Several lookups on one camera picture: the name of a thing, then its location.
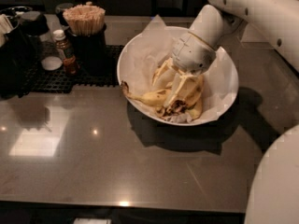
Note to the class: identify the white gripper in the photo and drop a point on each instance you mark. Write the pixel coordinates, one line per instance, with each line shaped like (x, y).
(192, 55)

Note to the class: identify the banana bunch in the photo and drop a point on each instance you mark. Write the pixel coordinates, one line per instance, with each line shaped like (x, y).
(151, 98)
(187, 111)

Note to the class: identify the small brown sauce bottle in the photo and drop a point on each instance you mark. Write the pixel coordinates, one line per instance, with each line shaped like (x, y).
(66, 53)

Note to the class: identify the wooden stirrer sticks bundle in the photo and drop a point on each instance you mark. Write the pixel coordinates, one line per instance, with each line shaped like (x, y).
(85, 19)

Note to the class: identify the black container left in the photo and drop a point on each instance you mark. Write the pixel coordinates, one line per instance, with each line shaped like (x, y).
(17, 55)

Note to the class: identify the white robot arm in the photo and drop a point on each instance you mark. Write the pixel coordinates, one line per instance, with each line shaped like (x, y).
(274, 193)

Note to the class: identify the black rubber grid mat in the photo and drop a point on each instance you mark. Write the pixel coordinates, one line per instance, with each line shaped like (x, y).
(40, 80)

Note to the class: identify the white bowl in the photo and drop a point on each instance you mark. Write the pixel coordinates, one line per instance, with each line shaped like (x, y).
(130, 56)

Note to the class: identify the black cup holder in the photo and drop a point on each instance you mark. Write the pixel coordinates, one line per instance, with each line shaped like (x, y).
(90, 50)

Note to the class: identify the glass sugar shaker black lid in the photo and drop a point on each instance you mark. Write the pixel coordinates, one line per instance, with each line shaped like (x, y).
(34, 25)

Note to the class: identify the dark lidded jar behind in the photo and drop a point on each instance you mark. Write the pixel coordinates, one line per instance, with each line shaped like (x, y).
(60, 9)

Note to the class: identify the white paper liner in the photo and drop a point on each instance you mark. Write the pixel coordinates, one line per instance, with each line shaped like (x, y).
(143, 47)

